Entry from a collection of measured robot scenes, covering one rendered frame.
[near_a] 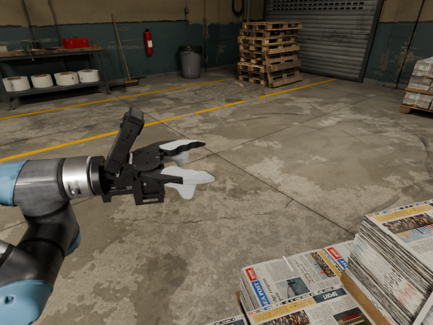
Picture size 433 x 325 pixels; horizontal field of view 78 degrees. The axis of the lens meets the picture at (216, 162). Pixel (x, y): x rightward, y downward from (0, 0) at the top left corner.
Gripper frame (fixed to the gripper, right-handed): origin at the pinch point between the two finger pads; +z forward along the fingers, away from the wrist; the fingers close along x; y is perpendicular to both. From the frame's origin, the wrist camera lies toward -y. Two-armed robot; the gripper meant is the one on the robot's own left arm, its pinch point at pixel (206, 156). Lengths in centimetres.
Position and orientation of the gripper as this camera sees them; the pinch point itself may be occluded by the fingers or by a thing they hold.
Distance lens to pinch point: 50.3
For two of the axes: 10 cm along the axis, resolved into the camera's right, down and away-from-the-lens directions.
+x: 1.9, 5.9, -7.9
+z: 9.8, -0.9, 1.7
